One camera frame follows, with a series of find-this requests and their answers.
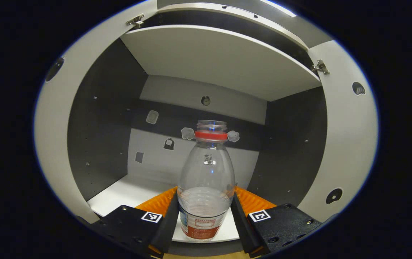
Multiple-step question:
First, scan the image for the white cabinet shelf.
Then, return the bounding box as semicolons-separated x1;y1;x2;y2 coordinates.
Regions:
121;24;321;102
87;174;240;242

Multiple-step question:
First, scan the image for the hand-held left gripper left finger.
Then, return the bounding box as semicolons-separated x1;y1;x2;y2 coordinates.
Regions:
90;186;180;258

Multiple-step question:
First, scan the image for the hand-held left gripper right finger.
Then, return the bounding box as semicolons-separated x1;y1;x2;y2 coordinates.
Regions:
230;186;323;258

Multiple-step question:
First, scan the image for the white cabinet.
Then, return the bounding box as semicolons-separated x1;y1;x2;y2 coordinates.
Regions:
67;0;329;252

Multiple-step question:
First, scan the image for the clear plastic bottle red label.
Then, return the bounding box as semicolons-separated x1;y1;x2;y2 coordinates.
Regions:
177;120;236;242

